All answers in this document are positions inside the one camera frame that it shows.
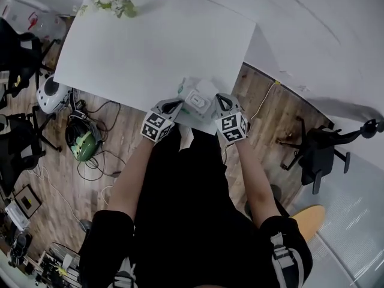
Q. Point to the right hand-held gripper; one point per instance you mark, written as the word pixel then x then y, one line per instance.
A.
pixel 232 127

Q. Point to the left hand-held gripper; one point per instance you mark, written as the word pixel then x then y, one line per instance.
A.
pixel 157 124

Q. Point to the white wet wipes pack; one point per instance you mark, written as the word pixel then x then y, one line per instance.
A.
pixel 196 100

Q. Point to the person's left forearm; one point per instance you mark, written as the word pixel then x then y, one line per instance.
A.
pixel 132 178

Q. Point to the person's right forearm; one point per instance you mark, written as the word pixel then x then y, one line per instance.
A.
pixel 255 178

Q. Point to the green helmet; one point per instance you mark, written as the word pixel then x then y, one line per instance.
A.
pixel 82 142

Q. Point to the black office chair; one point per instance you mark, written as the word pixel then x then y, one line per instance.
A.
pixel 18 49
pixel 18 148
pixel 318 157

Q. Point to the person's black clothing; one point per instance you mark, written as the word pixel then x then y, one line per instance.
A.
pixel 186 220

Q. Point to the white helmet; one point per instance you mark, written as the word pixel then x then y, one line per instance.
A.
pixel 49 93

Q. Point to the round wooden stool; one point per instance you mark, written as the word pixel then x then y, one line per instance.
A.
pixel 310 220

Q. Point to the dark framed picture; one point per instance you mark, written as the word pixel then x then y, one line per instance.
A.
pixel 27 201

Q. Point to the white flat box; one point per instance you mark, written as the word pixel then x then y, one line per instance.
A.
pixel 16 216

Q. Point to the pile of equipment clutter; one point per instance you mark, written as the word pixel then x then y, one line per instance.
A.
pixel 39 265

